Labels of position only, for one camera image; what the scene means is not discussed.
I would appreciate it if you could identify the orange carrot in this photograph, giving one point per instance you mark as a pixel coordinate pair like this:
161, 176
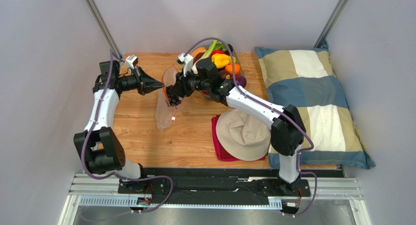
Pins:
197, 51

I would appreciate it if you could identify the magenta folded cloth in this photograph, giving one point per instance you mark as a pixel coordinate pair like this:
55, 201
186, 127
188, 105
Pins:
219, 146

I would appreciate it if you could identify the purple onion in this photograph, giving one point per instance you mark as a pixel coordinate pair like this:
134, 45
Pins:
241, 81

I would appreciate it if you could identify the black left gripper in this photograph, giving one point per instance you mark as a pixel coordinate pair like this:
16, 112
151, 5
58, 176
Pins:
149, 84

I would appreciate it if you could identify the green leek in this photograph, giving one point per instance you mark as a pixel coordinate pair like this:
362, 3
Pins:
213, 46

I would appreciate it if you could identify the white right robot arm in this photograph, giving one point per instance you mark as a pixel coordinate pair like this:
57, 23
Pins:
285, 124

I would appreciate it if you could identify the aluminium corner post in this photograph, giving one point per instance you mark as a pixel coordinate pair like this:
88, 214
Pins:
94, 10
337, 11

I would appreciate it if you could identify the red tomato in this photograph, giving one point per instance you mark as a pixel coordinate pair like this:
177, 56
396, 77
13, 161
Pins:
217, 51

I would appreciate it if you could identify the plaid pillow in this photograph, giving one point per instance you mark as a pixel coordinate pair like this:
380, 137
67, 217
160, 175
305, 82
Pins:
305, 79

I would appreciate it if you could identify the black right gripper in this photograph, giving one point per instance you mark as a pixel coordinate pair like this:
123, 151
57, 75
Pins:
178, 90

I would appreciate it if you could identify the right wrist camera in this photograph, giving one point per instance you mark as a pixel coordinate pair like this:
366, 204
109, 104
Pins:
186, 61

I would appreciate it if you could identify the clear zip top bag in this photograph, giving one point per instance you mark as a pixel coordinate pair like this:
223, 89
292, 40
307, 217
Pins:
165, 113

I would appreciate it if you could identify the beige bucket hat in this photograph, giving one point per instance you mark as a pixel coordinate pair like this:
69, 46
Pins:
242, 133

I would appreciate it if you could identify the dark grape bunch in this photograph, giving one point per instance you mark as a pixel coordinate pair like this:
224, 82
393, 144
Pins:
174, 100

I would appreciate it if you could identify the grey food basin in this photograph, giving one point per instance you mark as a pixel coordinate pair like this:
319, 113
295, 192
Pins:
224, 74

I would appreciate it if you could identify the aluminium corner post left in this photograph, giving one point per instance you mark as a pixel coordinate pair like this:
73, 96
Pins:
94, 10

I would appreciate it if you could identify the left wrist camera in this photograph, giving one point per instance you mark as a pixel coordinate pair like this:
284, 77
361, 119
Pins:
131, 62

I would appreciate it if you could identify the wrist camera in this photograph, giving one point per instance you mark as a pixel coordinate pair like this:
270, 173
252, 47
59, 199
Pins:
131, 62
186, 61

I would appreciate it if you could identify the orange fruit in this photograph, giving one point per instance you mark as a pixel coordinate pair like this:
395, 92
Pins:
233, 69

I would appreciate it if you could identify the yellow bell pepper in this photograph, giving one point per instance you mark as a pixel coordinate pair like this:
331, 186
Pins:
222, 60

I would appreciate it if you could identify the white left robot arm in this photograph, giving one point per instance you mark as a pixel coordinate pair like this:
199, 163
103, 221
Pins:
100, 151

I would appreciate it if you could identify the aluminium corner post right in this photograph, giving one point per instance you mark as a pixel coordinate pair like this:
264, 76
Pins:
337, 11

